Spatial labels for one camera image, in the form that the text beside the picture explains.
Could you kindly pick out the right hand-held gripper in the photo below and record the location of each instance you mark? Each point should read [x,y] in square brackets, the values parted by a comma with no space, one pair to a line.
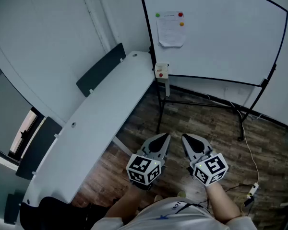
[211,169]

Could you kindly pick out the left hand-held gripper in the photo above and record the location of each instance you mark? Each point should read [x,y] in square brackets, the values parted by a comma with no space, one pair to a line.
[144,169]

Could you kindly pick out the white whiteboard with black stand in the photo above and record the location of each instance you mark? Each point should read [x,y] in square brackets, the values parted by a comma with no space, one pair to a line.
[230,37]

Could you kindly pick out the person's right forearm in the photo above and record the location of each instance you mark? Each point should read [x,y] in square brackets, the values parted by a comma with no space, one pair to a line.
[224,205]

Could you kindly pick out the person's left forearm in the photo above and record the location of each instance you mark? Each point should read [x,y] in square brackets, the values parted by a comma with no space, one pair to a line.
[124,205]

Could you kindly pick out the person's right shoe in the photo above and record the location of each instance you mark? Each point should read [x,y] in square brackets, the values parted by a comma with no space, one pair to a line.
[181,194]

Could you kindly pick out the person's shoe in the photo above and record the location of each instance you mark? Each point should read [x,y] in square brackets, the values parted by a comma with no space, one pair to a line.
[158,198]
[181,194]

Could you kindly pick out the person's left shoe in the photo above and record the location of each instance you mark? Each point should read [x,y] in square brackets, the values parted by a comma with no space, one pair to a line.
[158,198]

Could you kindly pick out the long white desk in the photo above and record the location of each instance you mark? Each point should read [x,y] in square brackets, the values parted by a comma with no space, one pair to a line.
[98,109]

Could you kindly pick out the white power strip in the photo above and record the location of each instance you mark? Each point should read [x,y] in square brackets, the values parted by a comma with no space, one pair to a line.
[252,190]

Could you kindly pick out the person's white shirt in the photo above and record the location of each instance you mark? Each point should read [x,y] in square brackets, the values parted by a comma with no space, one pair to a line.
[158,220]

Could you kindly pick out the white marker holder box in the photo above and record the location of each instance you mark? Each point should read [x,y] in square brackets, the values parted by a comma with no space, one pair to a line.
[164,73]

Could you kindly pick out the black power adapter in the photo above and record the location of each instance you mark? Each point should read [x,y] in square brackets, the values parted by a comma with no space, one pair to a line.
[248,201]

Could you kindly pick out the dark desk divider panel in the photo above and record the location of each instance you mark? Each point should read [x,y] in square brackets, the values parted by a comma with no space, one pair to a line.
[11,210]
[39,147]
[100,69]

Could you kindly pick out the printed white paper sheet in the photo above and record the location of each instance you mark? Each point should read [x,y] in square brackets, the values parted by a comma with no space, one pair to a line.
[170,32]

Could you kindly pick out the black office chair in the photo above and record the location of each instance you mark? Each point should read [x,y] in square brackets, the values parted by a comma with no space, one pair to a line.
[52,212]

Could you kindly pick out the green round magnet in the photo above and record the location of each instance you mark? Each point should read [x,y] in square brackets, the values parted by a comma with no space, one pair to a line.
[157,15]

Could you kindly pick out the red round magnet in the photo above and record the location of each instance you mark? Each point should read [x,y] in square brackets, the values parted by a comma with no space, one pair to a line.
[180,14]

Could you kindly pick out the grey roller blind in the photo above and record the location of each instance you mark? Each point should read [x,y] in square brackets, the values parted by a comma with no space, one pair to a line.
[7,109]

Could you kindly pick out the window with dark frame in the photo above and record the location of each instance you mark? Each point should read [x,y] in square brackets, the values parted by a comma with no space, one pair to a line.
[26,128]

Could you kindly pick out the white wall conduit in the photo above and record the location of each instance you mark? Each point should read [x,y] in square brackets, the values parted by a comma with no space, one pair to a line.
[96,15]

